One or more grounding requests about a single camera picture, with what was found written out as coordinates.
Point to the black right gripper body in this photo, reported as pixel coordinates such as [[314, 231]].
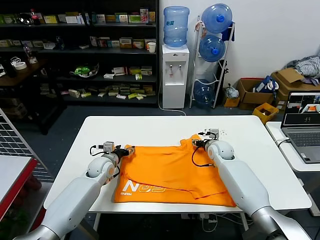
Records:
[[202, 144]]

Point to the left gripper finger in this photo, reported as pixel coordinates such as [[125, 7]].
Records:
[[131, 152], [131, 148]]

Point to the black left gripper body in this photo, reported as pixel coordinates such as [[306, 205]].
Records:
[[122, 153]]

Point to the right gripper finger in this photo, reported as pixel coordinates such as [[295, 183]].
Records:
[[194, 141], [194, 144]]

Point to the orange t-shirt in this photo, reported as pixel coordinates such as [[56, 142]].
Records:
[[162, 170]]

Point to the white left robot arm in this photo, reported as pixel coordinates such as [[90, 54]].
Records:
[[75, 200]]

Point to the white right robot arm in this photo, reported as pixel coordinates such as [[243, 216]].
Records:
[[240, 180]]

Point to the grey blue clothes pile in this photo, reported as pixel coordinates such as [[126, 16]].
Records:
[[308, 65]]

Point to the blue water jug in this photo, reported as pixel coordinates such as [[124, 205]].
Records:
[[176, 28], [208, 49], [204, 95], [213, 18]]

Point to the white water dispenser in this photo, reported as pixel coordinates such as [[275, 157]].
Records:
[[175, 94]]

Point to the small yellow cardboard box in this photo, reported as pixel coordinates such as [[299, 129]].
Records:
[[232, 102]]

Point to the crumpled clear plastic bag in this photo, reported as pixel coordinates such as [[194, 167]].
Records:
[[232, 92]]

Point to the white work table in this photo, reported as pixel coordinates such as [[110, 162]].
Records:
[[262, 162]]

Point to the yellow plastic bin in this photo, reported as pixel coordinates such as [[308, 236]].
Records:
[[260, 117]]

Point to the open brown cardboard box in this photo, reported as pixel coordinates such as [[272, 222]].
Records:
[[253, 98]]

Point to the white power strip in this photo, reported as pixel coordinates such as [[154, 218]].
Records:
[[200, 217]]

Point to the white red medicine box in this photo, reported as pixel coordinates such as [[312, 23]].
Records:
[[120, 71]]

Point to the blue white bag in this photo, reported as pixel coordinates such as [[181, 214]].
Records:
[[262, 85]]

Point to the white side table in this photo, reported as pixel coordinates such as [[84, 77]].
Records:
[[296, 162]]

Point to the grey open laptop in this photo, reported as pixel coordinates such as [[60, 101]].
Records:
[[301, 139]]

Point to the white paper cup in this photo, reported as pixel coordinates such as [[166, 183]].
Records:
[[151, 47]]

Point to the orange white medicine box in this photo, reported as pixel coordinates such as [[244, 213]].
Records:
[[138, 44]]

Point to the yellow white medicine box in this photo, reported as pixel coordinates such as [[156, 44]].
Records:
[[125, 43]]

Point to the large brown cardboard box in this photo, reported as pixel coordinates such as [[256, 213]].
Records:
[[288, 77]]

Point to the black shelving unit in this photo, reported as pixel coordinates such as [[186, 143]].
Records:
[[70, 52]]

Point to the small blue bottle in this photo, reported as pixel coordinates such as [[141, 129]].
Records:
[[60, 44]]

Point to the brown wooden table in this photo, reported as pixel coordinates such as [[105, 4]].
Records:
[[25, 72]]

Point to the green white box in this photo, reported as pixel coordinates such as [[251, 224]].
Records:
[[134, 19]]

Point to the white tape roll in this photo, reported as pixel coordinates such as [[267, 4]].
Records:
[[25, 66]]

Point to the small orange box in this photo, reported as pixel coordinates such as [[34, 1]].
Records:
[[152, 17]]

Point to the pink upright box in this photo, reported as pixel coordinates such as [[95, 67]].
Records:
[[144, 16]]

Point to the black box device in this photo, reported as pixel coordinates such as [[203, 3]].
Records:
[[10, 69]]

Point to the plain white box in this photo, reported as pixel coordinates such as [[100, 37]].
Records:
[[73, 20]]

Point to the cola bottle with red label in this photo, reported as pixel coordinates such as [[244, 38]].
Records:
[[36, 20]]

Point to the dark shiny bowl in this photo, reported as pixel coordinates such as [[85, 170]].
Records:
[[25, 19]]

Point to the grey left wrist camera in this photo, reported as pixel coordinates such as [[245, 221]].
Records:
[[109, 147]]

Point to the white cart with red frame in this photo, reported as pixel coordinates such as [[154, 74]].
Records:
[[10, 172]]

